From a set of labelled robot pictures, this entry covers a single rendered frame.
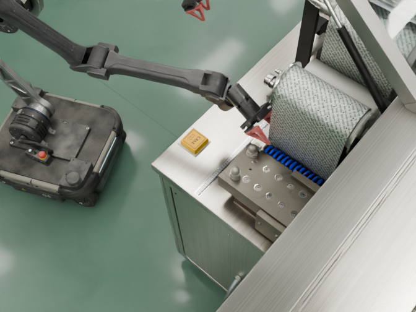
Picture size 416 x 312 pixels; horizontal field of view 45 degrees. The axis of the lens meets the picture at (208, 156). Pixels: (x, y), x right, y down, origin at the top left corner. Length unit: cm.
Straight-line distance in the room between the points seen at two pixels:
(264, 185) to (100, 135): 130
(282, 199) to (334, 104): 33
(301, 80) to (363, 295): 63
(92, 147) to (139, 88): 64
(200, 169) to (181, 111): 129
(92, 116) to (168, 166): 108
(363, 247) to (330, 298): 12
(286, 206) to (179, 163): 43
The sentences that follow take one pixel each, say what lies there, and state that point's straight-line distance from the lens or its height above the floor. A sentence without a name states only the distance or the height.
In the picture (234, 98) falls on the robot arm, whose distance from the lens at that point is 151.
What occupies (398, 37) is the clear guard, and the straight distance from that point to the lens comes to 93.
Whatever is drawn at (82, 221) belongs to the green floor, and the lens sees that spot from 269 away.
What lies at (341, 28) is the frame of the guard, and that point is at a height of 176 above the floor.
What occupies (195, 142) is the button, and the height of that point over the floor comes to 92.
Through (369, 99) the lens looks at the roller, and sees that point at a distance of 148.
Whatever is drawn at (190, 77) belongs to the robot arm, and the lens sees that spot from 151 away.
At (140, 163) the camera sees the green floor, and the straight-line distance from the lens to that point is 278.
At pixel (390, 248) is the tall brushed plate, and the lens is 104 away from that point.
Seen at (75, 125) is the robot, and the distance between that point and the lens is 268.
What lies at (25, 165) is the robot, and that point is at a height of 24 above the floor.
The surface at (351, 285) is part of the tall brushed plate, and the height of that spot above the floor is 144.
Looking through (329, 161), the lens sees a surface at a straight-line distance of 146.
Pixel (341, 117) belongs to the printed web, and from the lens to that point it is 134.
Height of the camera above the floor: 237
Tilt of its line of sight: 59 degrees down
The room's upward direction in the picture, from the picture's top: 4 degrees counter-clockwise
